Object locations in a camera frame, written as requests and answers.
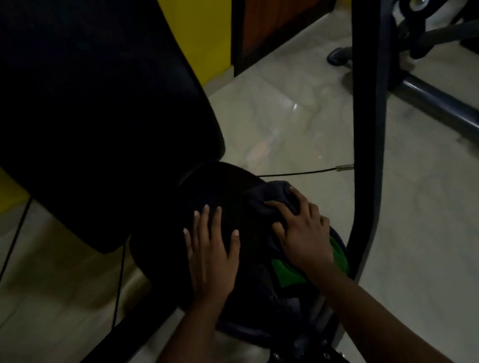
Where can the person's left hand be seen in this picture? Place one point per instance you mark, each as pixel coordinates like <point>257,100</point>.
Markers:
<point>211,271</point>

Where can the person's right hand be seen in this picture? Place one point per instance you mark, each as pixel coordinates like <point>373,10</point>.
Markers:
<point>310,240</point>

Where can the dark grey green cloth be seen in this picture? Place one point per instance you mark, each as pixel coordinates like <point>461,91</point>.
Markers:
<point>285,272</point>

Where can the person's right forearm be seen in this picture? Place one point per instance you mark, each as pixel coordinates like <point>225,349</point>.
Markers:
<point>381,329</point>

